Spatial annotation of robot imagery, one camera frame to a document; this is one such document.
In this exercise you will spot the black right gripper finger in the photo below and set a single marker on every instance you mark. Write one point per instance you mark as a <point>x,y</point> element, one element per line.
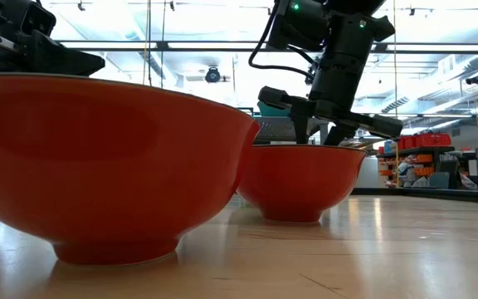
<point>303,120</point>
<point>382,126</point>

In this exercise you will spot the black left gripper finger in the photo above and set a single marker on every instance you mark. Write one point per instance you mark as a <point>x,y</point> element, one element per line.
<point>64,62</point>

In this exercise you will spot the teal floral mini bowl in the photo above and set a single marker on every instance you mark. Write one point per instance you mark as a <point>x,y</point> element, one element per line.
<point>270,111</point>

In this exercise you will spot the red floral mini bowl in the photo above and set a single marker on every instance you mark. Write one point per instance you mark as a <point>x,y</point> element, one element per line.
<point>98,166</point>
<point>301,182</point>

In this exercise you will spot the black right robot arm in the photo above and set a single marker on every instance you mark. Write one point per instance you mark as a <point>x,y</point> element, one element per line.
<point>305,25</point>

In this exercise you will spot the grey perforated metal shelf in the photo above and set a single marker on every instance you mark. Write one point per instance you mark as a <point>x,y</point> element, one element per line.
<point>276,129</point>

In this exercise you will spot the red storage bin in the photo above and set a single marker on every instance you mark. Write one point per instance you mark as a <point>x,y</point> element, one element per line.
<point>430,140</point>

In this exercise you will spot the black parts-bin cart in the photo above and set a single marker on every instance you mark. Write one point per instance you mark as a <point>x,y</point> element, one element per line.
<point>421,166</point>

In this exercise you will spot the black ceiling spotlight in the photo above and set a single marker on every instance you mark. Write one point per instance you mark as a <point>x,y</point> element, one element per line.
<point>475,79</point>

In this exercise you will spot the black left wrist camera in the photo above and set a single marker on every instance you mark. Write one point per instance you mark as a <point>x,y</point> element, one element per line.
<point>40,18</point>

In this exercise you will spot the black aluminium station frame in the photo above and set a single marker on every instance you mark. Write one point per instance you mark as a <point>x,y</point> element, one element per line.
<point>430,194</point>

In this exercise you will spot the black overhead camera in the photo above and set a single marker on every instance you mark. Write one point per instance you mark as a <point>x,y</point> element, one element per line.
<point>213,75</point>

